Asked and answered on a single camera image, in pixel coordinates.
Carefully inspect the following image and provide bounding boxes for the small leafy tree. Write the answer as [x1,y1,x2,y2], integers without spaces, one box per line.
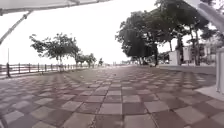
[97,57,105,67]
[75,52,98,69]

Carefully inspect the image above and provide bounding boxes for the checkered paved plaza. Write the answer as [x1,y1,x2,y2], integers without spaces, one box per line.
[0,65,224,128]

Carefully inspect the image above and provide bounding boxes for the group of large trees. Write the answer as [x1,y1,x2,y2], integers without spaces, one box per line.
[115,0,222,67]

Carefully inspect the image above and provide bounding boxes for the broad leafy tree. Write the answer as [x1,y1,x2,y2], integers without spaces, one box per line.
[29,32,81,71]

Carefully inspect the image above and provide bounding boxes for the pale building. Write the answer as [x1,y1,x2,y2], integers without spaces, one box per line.
[168,34,224,67]

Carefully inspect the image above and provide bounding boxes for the dark railing fence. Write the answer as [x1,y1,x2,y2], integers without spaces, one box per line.
[0,62,92,80]

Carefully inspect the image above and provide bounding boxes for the white canopy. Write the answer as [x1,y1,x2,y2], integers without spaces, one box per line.
[0,0,113,46]

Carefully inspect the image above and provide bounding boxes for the low grey kerb wall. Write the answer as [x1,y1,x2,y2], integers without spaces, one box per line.
[156,63,218,76]

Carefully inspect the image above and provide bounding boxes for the white canopy post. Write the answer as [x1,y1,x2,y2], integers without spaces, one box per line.
[184,0,224,101]

